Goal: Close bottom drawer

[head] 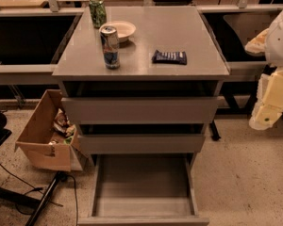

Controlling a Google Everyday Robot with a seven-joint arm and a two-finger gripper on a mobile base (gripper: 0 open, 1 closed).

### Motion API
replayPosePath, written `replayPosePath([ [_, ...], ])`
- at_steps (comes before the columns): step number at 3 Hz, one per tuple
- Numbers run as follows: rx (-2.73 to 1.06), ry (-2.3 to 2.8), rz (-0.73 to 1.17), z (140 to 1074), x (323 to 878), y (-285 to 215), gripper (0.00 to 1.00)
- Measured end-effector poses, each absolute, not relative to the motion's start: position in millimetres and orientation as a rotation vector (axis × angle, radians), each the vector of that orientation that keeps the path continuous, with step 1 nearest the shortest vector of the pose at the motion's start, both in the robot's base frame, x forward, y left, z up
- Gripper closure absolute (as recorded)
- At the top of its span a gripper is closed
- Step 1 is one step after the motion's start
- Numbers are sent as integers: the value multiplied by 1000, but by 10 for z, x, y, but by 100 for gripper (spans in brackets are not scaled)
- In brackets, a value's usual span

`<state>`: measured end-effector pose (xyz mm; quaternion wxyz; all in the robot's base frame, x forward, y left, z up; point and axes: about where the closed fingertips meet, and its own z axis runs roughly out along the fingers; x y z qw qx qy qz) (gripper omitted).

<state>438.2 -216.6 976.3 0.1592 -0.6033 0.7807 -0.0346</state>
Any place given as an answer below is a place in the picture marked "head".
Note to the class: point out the grey drawer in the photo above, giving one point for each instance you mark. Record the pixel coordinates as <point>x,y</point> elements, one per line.
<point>141,138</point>
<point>138,102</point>
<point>142,190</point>

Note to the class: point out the grey drawer cabinet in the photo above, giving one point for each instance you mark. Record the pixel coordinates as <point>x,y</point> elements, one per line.
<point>167,29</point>

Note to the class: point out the black tripod leg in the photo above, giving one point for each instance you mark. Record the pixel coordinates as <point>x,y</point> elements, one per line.
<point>59,176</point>

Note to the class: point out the white paper bowl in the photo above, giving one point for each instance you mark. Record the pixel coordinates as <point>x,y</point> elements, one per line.
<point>124,29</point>

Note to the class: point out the grey chair seat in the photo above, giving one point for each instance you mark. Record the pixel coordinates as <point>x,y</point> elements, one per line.
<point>249,24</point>

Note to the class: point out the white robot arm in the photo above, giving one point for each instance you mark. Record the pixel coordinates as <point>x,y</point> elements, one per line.
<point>269,105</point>

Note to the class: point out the green soda can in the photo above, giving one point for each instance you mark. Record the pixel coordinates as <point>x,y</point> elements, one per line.
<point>98,13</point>

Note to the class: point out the cardboard box with trash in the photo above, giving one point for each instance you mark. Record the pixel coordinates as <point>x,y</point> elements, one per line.
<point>43,145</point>

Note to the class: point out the grey bottom drawer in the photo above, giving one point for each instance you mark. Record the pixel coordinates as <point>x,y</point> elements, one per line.
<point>142,190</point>

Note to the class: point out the blue white tall can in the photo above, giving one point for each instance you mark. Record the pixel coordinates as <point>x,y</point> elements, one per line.
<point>110,46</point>

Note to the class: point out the dark blue snack packet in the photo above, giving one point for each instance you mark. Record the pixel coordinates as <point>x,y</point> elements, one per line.
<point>169,57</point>

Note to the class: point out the grey top drawer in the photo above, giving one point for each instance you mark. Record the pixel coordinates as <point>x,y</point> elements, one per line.
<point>138,102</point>

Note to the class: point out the grey middle drawer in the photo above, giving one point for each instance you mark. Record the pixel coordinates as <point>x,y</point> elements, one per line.
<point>141,138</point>

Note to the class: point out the black chair base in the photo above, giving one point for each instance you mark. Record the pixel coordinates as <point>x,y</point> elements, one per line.
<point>8,195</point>

